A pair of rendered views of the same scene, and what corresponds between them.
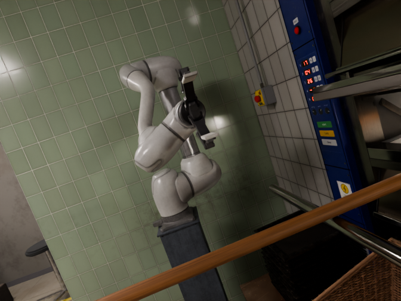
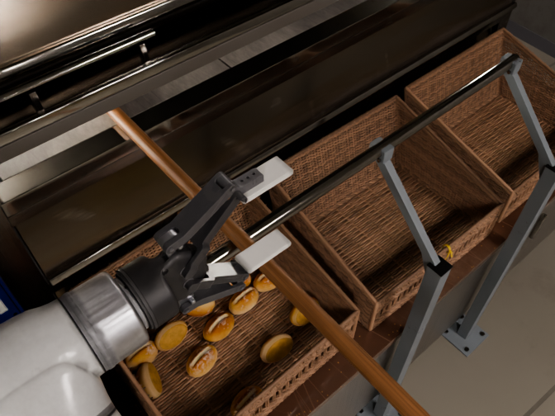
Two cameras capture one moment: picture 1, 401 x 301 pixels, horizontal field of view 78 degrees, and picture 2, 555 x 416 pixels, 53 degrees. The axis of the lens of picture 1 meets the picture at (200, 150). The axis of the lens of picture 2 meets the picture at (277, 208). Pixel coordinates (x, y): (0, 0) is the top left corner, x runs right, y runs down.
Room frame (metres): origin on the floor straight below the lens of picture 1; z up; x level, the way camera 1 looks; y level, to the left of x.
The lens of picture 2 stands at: (0.78, 0.32, 2.01)
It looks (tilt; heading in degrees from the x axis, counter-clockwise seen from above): 50 degrees down; 236
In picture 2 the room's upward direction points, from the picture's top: straight up
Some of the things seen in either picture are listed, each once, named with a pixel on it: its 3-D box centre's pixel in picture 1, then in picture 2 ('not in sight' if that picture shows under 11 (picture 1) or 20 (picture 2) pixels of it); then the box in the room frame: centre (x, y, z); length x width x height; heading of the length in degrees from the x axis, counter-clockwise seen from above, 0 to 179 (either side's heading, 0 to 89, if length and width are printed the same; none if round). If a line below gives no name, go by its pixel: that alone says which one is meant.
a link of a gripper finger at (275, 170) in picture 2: (189, 77); (260, 179); (0.56, -0.03, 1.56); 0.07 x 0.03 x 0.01; 6
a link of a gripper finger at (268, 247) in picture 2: (209, 135); (263, 250); (0.56, -0.03, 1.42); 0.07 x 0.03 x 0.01; 6
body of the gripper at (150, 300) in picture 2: (193, 111); (168, 279); (0.70, -0.02, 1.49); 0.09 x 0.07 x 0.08; 6
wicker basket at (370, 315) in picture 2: not in sight; (384, 204); (-0.10, -0.39, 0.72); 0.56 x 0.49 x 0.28; 5
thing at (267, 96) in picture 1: (265, 96); not in sight; (1.43, -0.45, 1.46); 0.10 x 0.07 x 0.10; 6
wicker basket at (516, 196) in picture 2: not in sight; (500, 118); (-0.69, -0.46, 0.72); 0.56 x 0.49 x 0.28; 6
